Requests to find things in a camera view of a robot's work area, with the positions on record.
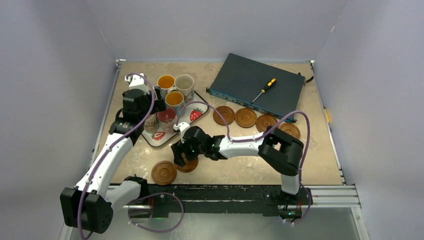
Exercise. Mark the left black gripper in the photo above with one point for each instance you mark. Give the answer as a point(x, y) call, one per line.
point(159, 103)

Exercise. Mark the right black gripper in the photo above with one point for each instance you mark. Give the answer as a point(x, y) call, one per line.
point(180, 151)

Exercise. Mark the wooden coaster five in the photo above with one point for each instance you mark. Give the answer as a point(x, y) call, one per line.
point(190, 165)

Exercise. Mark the wooden coaster six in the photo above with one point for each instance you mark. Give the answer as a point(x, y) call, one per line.
point(164, 173)

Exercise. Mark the cream white mug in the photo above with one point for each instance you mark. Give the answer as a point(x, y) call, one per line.
point(184, 84)

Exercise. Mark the wooden coaster one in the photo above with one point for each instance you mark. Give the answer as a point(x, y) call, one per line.
point(226, 112)

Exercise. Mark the wooden coaster two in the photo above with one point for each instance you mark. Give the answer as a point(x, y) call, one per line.
point(245, 117)

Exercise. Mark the wooden coaster three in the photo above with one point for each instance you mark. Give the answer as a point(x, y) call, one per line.
point(264, 121)

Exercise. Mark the wooden coaster four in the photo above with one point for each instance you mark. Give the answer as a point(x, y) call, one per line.
point(290, 129)

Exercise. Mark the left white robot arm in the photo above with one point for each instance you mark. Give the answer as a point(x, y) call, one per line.
point(90, 205)

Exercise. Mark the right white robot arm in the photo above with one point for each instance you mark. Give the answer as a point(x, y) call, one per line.
point(277, 148)

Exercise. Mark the pink inside dark mug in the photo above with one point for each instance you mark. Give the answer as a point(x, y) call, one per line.
point(167, 119)

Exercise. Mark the blue mug orange inside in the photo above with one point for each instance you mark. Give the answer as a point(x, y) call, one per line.
point(175, 100)

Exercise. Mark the beige cream mug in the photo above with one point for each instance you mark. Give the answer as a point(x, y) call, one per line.
point(151, 125)

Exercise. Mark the white floral mug orange inside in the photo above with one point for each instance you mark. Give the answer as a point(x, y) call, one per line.
point(165, 82)

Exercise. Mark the white strawberry tray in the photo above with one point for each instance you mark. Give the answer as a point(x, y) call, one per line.
point(190, 114)

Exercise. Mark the yellow black screwdriver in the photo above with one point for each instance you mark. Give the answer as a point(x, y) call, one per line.
point(268, 86)

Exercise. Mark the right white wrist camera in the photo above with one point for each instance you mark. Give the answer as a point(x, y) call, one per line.
point(181, 128)

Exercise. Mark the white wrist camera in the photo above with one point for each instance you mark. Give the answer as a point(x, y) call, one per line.
point(181, 128)
point(136, 82)

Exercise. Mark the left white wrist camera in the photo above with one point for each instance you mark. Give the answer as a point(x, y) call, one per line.
point(136, 82)

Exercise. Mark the dark blue network switch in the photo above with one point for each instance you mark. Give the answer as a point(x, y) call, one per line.
point(241, 79)

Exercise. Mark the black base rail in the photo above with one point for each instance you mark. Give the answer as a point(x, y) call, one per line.
point(266, 200)

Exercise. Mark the aluminium frame rail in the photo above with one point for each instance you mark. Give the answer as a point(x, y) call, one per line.
point(334, 196)

